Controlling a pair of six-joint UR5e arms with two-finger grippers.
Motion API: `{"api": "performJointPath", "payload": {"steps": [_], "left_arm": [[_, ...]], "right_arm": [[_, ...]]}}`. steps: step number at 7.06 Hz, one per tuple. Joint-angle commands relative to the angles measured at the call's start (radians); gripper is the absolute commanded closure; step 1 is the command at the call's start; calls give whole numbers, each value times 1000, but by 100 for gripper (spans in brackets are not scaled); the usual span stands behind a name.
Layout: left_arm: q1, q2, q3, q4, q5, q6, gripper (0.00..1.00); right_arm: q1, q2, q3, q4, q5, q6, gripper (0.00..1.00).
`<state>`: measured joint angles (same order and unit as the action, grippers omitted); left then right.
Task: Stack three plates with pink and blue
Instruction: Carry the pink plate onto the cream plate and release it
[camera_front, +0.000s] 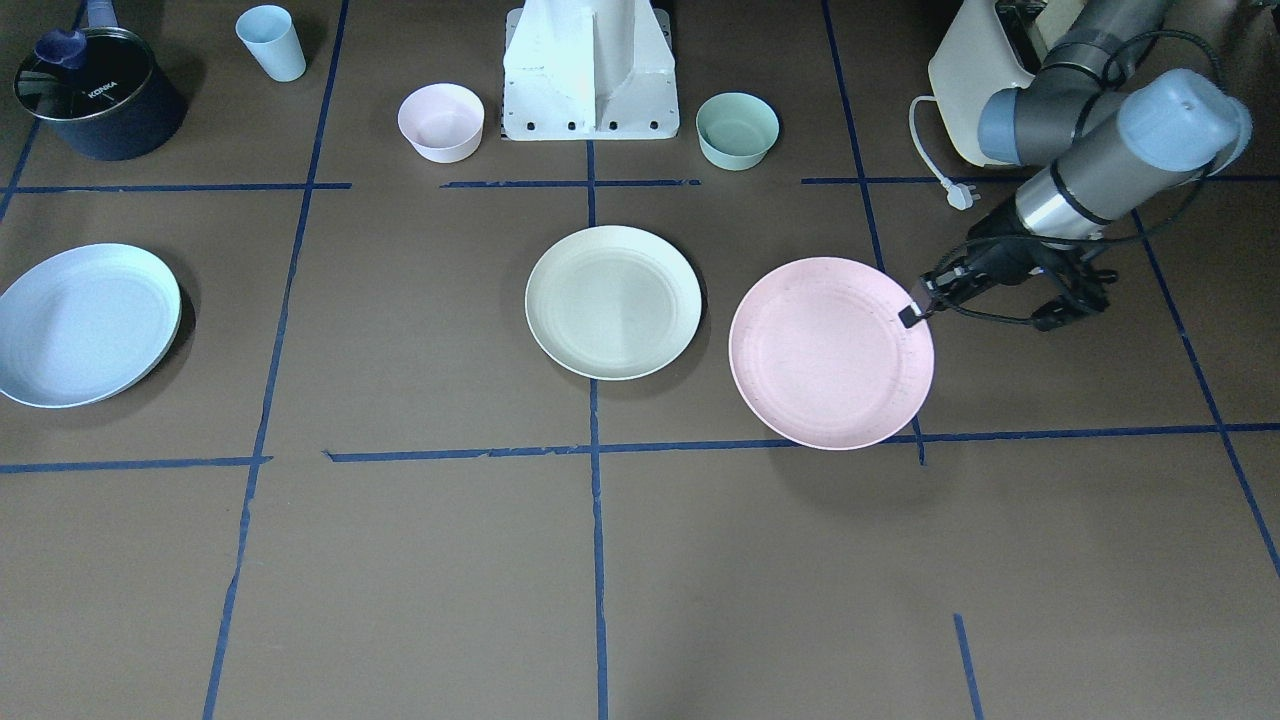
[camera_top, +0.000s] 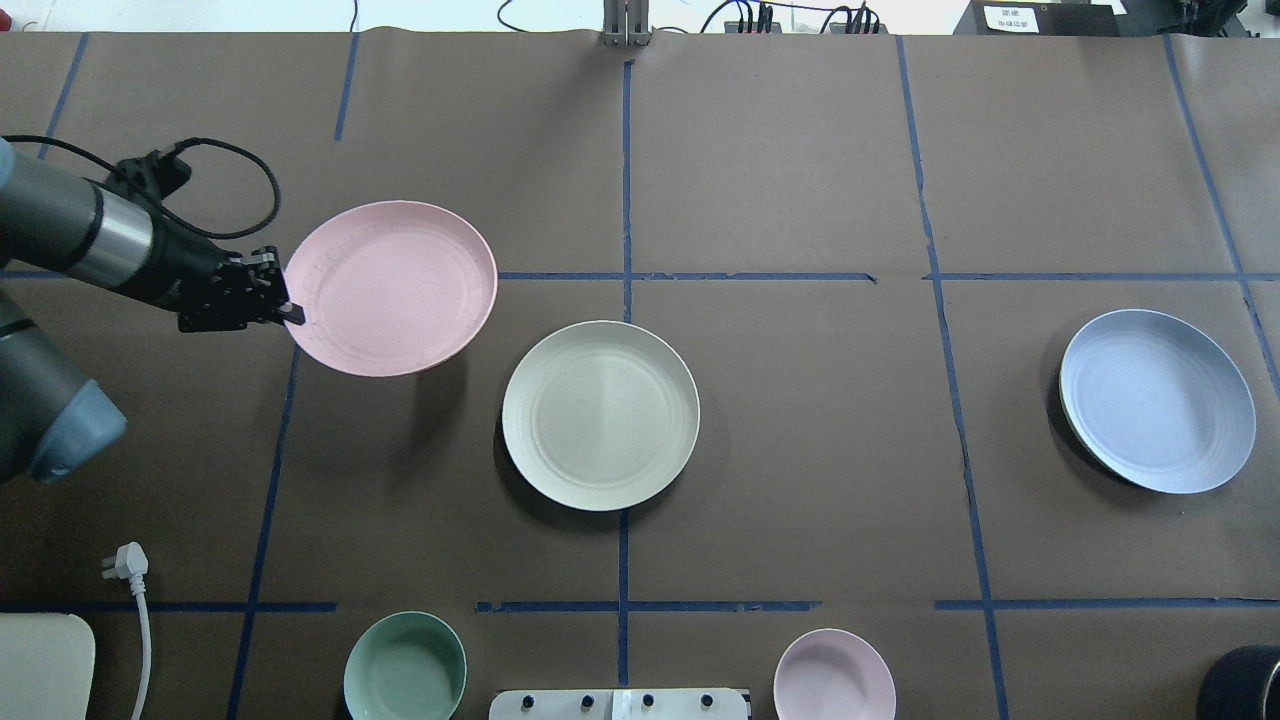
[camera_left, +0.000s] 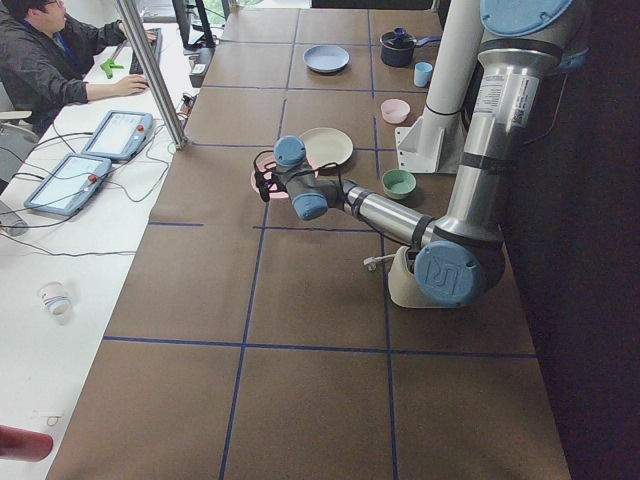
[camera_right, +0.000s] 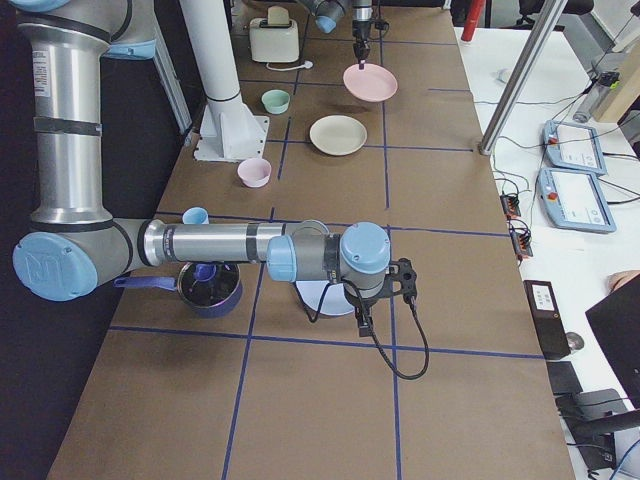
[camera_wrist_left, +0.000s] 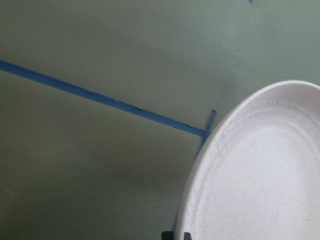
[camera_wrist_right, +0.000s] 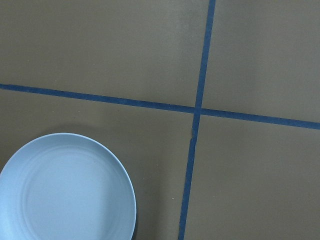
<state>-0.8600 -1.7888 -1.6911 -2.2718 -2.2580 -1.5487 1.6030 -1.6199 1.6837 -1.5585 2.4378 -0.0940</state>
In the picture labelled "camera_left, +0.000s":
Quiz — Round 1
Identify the dark blue pot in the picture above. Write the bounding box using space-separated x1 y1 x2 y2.
380 27 442 68

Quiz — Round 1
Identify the black gripper near toaster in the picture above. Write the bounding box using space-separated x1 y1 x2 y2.
253 169 280 202

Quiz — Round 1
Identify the pink bowl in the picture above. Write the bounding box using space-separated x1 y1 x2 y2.
380 98 411 125

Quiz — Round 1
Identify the white pillar with base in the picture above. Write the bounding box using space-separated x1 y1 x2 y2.
396 0 484 174

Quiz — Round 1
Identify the green tool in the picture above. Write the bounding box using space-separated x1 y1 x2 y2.
100 59 124 79

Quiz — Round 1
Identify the cream plate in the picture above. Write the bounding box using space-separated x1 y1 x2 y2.
300 127 354 167

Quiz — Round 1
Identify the silver blue robot arm near toaster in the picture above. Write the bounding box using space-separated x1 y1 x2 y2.
254 1 591 308

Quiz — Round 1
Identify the white power plug cable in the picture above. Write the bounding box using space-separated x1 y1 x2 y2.
362 253 399 273

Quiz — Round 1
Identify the light blue cup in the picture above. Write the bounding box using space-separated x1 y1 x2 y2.
413 62 433 88

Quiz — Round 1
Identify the aluminium frame post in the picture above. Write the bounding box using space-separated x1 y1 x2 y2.
115 0 187 150

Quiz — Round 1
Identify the red bottle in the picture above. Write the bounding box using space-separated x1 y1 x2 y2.
0 425 54 462

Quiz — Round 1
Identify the blue plate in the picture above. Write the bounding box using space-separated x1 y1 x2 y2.
303 45 350 74

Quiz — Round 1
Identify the black keyboard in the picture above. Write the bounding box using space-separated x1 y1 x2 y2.
128 27 164 76

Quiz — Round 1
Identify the green bowl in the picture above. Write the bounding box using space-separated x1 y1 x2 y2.
382 169 417 200

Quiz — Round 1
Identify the teach pendant near post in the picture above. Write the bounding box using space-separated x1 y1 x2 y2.
81 110 154 163

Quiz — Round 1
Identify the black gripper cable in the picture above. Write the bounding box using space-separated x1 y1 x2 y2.
253 148 351 206

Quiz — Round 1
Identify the teach pendant far from post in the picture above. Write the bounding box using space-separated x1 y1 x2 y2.
24 153 112 217

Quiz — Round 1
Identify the seated person in black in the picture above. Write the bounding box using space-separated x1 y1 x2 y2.
1 1 148 136

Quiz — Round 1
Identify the paper cup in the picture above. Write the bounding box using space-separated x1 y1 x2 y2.
38 281 72 320

